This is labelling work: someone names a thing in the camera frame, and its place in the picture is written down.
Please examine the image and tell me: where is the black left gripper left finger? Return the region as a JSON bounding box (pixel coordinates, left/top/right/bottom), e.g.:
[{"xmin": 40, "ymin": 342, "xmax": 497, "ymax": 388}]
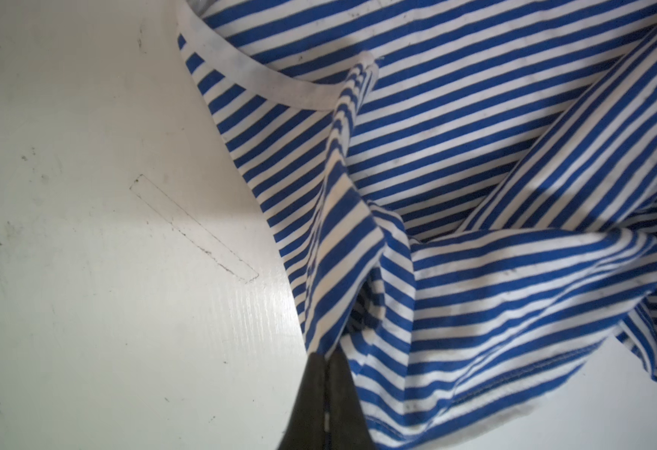
[{"xmin": 278, "ymin": 354, "xmax": 326, "ymax": 450}]

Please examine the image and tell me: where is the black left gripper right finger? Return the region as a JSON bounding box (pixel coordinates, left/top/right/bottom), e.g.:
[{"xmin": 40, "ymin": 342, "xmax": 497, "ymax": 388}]
[{"xmin": 326, "ymin": 350, "xmax": 376, "ymax": 450}]

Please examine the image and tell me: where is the blue white striped tank top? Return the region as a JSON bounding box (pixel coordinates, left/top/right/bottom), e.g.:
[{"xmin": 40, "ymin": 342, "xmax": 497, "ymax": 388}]
[{"xmin": 177, "ymin": 1, "xmax": 657, "ymax": 449}]

